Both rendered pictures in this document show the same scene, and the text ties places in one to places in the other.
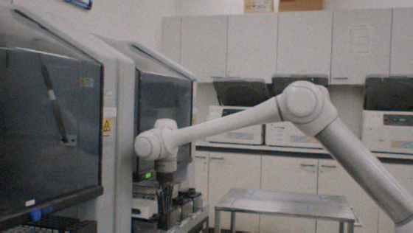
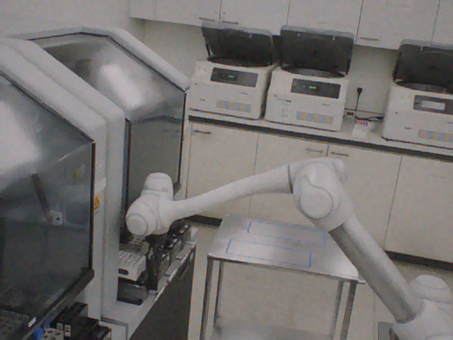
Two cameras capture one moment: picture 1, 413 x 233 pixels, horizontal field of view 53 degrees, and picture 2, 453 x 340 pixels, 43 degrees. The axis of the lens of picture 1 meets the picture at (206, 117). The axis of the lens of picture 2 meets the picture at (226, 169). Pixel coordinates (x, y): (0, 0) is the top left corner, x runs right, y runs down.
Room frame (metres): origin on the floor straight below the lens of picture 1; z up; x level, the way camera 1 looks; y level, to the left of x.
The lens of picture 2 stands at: (-0.22, 0.14, 1.88)
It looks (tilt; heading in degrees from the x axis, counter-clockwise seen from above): 18 degrees down; 354
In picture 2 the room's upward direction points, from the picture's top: 6 degrees clockwise
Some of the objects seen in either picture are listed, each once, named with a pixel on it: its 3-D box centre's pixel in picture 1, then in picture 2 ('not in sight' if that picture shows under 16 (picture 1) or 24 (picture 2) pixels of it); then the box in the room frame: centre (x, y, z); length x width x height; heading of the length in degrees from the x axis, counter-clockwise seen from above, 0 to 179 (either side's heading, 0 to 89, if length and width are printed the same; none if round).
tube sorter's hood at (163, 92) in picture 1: (122, 101); (100, 127); (1.99, 0.40, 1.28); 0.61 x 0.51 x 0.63; 162
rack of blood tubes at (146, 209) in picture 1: (121, 207); (103, 261); (1.73, 0.35, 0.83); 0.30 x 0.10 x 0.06; 72
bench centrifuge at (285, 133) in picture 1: (299, 110); (311, 74); (4.06, -0.91, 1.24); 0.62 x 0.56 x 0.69; 162
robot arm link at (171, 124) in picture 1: (164, 138); (157, 196); (1.66, 0.16, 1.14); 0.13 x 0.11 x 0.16; 166
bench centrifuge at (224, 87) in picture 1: (240, 110); (236, 67); (4.24, -0.35, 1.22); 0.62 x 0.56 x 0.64; 160
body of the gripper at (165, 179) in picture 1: (164, 182); (156, 242); (1.67, 0.16, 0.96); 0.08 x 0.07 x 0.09; 162
